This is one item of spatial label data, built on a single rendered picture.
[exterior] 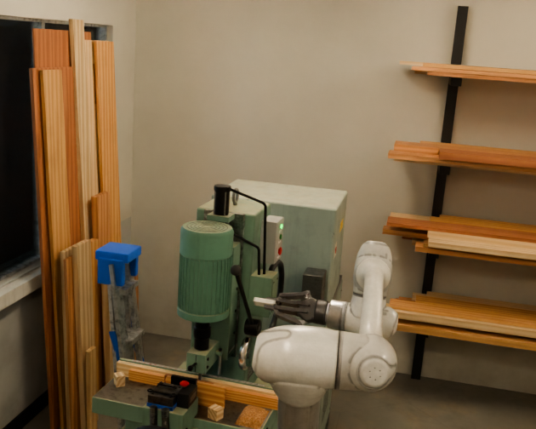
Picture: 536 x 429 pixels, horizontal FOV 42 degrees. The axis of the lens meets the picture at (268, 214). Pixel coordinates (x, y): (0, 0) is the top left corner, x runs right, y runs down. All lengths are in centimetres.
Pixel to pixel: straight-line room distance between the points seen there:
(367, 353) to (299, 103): 319
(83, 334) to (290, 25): 226
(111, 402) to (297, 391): 103
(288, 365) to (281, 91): 321
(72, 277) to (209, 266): 157
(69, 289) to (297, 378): 231
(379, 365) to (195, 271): 93
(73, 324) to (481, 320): 232
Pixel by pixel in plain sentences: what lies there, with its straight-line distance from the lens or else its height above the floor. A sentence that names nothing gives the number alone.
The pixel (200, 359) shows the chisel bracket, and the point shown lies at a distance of 244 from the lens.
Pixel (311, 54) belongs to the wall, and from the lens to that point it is 457.
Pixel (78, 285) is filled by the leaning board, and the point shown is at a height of 84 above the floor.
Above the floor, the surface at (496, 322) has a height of 62.
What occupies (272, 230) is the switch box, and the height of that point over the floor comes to 145.
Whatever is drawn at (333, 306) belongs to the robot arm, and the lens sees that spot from 216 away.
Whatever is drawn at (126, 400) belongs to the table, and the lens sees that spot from 251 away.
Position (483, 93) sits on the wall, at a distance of 453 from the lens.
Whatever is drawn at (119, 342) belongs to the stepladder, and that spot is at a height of 75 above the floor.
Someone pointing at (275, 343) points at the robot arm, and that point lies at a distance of 158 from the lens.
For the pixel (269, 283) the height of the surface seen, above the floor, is 128.
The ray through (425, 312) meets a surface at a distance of 433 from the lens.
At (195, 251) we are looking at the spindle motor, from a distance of 227.
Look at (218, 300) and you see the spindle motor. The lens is 234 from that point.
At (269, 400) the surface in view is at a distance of 247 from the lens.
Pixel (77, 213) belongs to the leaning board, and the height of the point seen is 113.
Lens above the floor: 210
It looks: 14 degrees down
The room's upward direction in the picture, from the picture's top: 4 degrees clockwise
